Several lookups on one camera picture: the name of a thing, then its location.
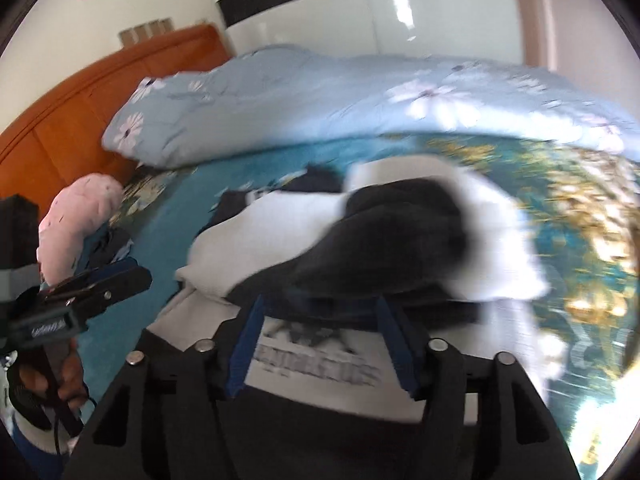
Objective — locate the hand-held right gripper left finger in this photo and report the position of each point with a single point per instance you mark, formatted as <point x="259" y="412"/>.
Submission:
<point x="245" y="355"/>

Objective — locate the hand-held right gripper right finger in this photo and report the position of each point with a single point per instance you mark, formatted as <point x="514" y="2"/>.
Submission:
<point x="395" y="350"/>

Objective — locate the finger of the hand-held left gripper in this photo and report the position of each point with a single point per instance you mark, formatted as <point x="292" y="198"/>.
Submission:
<point x="110" y="285"/>
<point x="120" y="265"/>

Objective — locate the dark grey and white sweatshirt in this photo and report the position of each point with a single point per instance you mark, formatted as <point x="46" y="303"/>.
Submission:
<point x="280" y="220"/>

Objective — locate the person's left forearm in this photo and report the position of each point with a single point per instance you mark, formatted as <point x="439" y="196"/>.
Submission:
<point x="32" y="442"/>

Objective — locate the person's left hand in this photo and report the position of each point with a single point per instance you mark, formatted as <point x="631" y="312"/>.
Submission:
<point x="32" y="382"/>

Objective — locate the folded dark garment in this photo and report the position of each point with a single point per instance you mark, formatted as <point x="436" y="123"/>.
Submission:
<point x="107" y="245"/>

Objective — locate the pink pillow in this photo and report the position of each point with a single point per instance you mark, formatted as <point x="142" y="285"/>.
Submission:
<point x="75" y="220"/>

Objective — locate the wooden headboard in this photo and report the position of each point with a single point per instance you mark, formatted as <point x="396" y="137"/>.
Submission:
<point x="75" y="120"/>

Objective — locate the blue floral quilt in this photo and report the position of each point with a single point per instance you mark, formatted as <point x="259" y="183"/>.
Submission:
<point x="300" y="100"/>

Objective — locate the white wardrobe with black stripe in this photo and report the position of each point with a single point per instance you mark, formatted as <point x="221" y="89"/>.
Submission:
<point x="325" y="20"/>

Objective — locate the pale door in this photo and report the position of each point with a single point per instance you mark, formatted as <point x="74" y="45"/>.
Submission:
<point x="537" y="10"/>

